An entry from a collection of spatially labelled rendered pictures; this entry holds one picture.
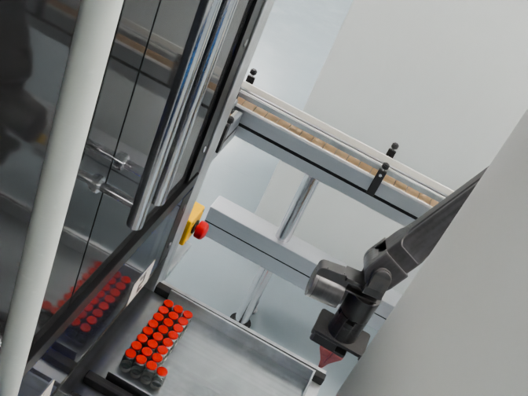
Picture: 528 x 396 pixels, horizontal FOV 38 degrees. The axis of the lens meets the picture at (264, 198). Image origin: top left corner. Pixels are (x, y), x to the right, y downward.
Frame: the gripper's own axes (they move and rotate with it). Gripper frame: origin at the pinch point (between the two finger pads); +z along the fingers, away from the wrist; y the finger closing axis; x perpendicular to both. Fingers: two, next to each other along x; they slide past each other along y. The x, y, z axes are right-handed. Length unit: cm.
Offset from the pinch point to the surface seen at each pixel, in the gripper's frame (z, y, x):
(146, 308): 13.4, 35.8, -2.3
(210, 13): -70, 32, 41
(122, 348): 13.5, 34.7, 9.9
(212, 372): 13.0, 17.4, 4.1
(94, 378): 11.6, 34.9, 20.6
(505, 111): -6, -22, -145
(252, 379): 12.9, 9.8, 0.5
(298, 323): 100, 2, -119
